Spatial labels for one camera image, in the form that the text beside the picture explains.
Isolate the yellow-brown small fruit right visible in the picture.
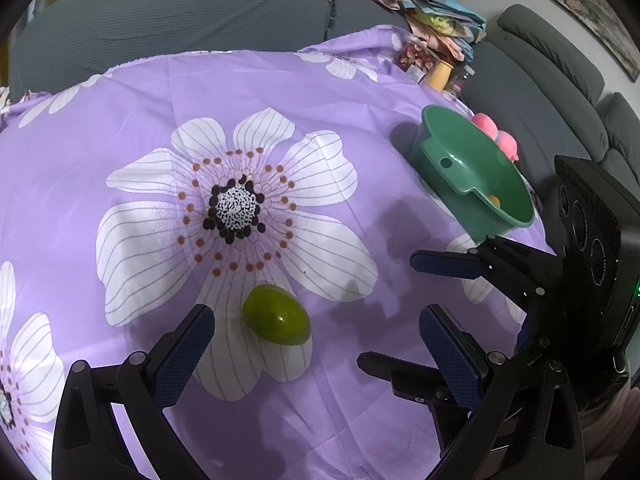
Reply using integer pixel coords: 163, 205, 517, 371
487, 194, 501, 208

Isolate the green plastic bowl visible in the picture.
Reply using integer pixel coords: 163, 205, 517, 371
408, 105, 535, 242

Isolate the pink round toy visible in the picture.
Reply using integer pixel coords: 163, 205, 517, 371
471, 113, 518, 162

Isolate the green mango-shaped fruit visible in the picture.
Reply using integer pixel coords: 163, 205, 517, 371
242, 284, 311, 346

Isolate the grey sofa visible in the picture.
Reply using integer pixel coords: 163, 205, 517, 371
9, 0, 639, 196

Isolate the purple floral tablecloth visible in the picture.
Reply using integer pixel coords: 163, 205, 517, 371
1, 25, 523, 479

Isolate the stack of colourful papers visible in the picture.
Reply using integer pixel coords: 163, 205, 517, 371
399, 0, 487, 66

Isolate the black camera box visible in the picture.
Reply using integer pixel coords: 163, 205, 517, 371
554, 155, 639, 350

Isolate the framed wall picture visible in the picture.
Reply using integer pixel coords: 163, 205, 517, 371
553, 0, 639, 82

